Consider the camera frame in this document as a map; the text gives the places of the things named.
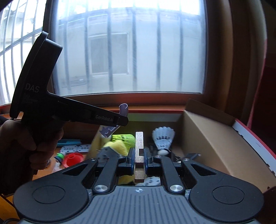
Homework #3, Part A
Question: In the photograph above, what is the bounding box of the red cardboard box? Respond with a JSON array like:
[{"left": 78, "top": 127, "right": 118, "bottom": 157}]
[{"left": 89, "top": 99, "right": 276, "bottom": 192}]

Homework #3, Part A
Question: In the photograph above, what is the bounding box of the white feather shuttlecock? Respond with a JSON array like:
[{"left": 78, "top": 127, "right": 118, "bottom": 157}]
[{"left": 152, "top": 126, "right": 176, "bottom": 156}]

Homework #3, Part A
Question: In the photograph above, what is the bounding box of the green toy figure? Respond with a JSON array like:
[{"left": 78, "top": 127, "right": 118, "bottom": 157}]
[{"left": 55, "top": 152, "right": 65, "bottom": 165}]

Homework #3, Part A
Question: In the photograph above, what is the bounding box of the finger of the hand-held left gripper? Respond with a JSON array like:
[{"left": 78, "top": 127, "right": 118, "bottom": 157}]
[{"left": 58, "top": 97, "right": 129, "bottom": 127}]

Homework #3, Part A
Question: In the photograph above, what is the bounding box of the yellow-green plastic shuttlecock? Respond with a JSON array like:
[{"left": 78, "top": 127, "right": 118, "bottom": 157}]
[{"left": 111, "top": 134, "right": 136, "bottom": 149}]

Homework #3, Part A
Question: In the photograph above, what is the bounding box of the blue toy block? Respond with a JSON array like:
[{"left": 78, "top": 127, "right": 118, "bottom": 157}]
[{"left": 57, "top": 139, "right": 82, "bottom": 146}]

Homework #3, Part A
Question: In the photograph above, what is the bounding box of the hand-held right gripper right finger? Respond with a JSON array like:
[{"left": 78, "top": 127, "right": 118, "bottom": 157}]
[{"left": 144, "top": 148, "right": 217, "bottom": 194}]

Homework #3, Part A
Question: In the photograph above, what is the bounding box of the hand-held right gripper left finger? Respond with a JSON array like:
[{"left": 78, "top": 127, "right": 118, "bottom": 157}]
[{"left": 62, "top": 148, "right": 134, "bottom": 195}]

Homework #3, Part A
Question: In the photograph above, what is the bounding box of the person's left hand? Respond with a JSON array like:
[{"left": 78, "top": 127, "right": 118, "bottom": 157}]
[{"left": 0, "top": 119, "right": 64, "bottom": 173}]

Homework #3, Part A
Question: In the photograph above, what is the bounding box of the yellow foam piece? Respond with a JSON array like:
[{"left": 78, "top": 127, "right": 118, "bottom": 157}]
[{"left": 102, "top": 141, "right": 128, "bottom": 156}]

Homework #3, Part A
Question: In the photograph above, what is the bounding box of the notched wooden block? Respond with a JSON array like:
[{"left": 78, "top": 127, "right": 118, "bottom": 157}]
[{"left": 134, "top": 131, "right": 145, "bottom": 183}]

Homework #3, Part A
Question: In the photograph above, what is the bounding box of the wooden windowsill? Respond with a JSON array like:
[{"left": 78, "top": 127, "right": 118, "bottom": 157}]
[{"left": 62, "top": 92, "right": 218, "bottom": 113}]

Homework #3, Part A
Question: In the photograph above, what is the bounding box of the grey framed window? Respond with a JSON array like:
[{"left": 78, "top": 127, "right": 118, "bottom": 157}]
[{"left": 0, "top": 0, "right": 208, "bottom": 106}]

